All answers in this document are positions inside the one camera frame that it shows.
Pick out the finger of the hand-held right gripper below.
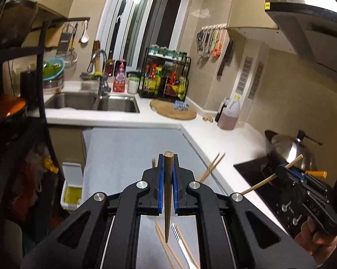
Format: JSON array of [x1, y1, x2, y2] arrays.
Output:
[[275, 166, 300, 195], [282, 164, 308, 184]]

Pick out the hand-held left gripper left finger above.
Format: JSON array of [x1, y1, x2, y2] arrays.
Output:
[[20, 153, 166, 269]]

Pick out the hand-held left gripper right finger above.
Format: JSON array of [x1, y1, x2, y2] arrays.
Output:
[[171, 154, 317, 269]]

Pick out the pile of wooden chopsticks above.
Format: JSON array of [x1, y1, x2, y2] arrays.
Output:
[[155, 221, 201, 269]]

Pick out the pair of wooden chopsticks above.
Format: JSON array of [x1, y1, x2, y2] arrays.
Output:
[[201, 152, 226, 182]]

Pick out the person's right hand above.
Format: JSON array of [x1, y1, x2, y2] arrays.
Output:
[[294, 217, 337, 266]]

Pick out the steel wok lid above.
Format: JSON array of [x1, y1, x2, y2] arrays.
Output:
[[271, 130, 324, 172]]

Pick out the black gas cooktop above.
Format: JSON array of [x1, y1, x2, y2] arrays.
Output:
[[233, 157, 309, 236]]

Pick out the grey table mat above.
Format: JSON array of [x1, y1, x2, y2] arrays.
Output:
[[82, 126, 231, 269]]

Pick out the round wooden cutting board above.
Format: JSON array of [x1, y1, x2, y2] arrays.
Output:
[[149, 98, 198, 121]]

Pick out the blue scrubbing cloth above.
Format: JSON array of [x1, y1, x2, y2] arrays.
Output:
[[172, 100, 189, 111]]

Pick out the white trash bin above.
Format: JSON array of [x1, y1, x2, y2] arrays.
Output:
[[60, 162, 84, 211]]

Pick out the large cooking oil jug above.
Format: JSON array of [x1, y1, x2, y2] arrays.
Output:
[[216, 95, 241, 130]]

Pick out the black spice rack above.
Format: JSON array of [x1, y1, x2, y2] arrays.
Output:
[[138, 53, 192, 103]]

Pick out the kitchen cabinet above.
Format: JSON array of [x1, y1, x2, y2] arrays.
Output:
[[47, 123, 88, 176]]

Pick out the white lidded jar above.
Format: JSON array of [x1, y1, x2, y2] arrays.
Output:
[[128, 76, 140, 94]]

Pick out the row of sauce bottles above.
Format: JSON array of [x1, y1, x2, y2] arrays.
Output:
[[142, 63, 189, 102]]

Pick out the red refill pouch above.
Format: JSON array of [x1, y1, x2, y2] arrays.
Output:
[[113, 59, 127, 93]]

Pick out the steel kitchen sink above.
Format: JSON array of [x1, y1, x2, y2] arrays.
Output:
[[44, 91, 140, 114]]

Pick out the colourful plastic bags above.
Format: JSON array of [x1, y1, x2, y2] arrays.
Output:
[[14, 143, 60, 212]]

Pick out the sink sponge caddy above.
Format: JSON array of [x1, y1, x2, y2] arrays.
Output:
[[80, 72, 103, 81]]

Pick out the chrome kitchen faucet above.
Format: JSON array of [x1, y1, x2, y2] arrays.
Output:
[[86, 50, 109, 96]]

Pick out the row of spice jars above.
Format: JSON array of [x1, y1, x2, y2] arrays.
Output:
[[150, 45, 187, 62]]

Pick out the hanging cleaver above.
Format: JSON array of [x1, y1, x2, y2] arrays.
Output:
[[216, 37, 234, 76]]

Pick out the metal basin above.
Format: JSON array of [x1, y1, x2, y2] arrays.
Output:
[[42, 74, 65, 95]]

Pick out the kitchen range hood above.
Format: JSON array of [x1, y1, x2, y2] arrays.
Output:
[[264, 0, 337, 75]]

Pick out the row of hanging kitchen tools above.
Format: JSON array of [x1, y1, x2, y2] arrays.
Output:
[[196, 25, 228, 59]]

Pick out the hanging mesh strainer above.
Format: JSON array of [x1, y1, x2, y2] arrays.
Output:
[[64, 24, 79, 68]]

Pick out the green colander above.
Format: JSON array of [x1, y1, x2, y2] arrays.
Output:
[[42, 58, 65, 80]]

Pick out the black storage rack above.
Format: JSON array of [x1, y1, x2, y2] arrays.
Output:
[[0, 0, 91, 180]]

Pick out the black kettle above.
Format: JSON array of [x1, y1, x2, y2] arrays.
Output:
[[20, 70, 40, 111]]

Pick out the white hanging ladle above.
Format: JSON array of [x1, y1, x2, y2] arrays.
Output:
[[78, 20, 90, 44]]

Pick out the orange bowl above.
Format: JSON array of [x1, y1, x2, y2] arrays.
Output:
[[0, 93, 28, 121]]

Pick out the metal grater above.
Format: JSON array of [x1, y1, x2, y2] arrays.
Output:
[[56, 24, 75, 57]]

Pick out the window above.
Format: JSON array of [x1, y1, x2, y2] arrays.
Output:
[[97, 0, 197, 72]]

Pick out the narrow wall vent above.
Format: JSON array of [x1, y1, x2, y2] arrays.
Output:
[[248, 61, 264, 100]]

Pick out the wide wall vent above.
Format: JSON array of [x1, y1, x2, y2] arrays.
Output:
[[235, 56, 254, 93]]

